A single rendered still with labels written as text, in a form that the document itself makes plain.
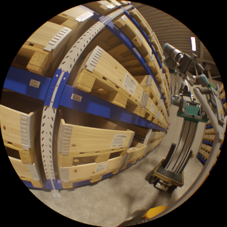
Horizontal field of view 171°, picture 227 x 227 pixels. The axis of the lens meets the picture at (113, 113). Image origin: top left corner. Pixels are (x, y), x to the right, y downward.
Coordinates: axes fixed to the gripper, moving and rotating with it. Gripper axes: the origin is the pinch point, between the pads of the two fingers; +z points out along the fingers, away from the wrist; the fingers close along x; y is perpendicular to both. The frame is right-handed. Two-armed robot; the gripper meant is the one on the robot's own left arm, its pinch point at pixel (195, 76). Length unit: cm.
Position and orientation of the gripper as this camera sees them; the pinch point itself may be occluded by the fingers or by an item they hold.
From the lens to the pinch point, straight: 54.0
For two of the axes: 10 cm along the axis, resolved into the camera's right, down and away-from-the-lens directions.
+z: 1.4, 9.1, -3.8
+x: -1.8, -3.6, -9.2
